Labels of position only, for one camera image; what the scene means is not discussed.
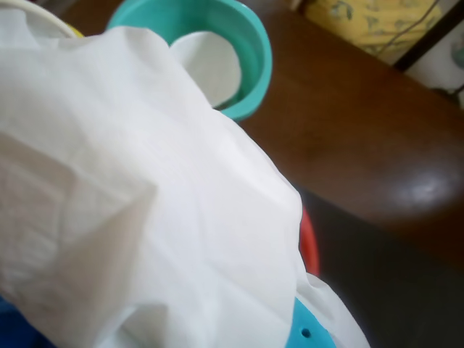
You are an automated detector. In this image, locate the white plastic bucket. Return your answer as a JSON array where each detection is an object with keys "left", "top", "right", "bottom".
[{"left": 0, "top": 0, "right": 78, "bottom": 41}]

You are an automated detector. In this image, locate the teal plastic bucket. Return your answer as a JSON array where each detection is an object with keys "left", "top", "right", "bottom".
[{"left": 106, "top": 0, "right": 274, "bottom": 123}]

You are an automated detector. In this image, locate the white latex glove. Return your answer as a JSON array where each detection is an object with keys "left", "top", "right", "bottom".
[{"left": 0, "top": 0, "right": 371, "bottom": 348}]

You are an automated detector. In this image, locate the grey rubber mat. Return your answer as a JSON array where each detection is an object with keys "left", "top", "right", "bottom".
[{"left": 300, "top": 188, "right": 464, "bottom": 348}]

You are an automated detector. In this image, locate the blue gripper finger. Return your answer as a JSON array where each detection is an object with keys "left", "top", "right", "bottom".
[{"left": 284, "top": 295, "right": 344, "bottom": 348}]

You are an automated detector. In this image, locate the dark wooden frame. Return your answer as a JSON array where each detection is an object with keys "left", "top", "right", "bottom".
[{"left": 392, "top": 0, "right": 464, "bottom": 73}]

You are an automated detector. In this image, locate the blue plastic mug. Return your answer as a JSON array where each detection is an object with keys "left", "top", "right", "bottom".
[{"left": 0, "top": 292, "right": 55, "bottom": 348}]

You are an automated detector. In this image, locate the red plastic mug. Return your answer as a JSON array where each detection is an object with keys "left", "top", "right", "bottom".
[{"left": 297, "top": 207, "right": 322, "bottom": 279}]

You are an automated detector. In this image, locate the yellow patterned cloth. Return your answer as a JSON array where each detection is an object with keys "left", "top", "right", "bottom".
[{"left": 305, "top": 0, "right": 444, "bottom": 65}]

